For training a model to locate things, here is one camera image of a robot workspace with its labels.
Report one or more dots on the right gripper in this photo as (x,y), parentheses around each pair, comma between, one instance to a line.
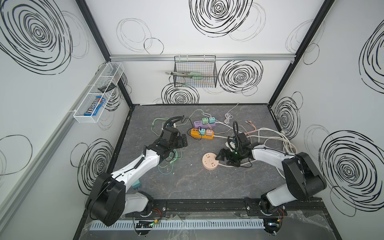
(225,154)

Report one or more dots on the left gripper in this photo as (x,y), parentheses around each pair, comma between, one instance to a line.
(181,140)

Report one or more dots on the round pink power strip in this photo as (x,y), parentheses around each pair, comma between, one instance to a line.
(209,161)

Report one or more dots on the orange power strip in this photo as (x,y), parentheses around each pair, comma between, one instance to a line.
(195,134)

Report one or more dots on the pink charger plug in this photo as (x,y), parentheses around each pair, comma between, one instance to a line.
(209,133)

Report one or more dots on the purple power strip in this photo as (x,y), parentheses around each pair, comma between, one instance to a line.
(199,124)

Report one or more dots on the light green charger plug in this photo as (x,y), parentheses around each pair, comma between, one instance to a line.
(205,121)

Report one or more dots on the teal charger plug small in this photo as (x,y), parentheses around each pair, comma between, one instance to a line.
(212,120)

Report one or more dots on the teal charger plug front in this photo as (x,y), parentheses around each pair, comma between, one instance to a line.
(136,185)

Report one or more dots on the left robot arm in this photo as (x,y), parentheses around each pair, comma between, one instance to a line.
(109,200)

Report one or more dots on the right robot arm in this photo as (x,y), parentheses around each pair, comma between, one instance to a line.
(303,179)

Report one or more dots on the green tongs in basket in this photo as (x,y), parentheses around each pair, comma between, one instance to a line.
(188,75)

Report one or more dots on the black remote control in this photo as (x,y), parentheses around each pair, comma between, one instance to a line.
(107,88)

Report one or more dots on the blue candy packet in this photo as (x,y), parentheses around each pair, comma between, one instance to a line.
(95,106)

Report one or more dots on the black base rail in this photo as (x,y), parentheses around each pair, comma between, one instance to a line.
(204,207)

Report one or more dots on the black wire basket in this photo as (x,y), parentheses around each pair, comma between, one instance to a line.
(197,71)

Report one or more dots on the white wire shelf basket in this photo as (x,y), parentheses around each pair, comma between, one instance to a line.
(108,73)

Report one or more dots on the grey slotted cable duct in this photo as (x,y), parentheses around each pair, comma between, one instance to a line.
(193,224)

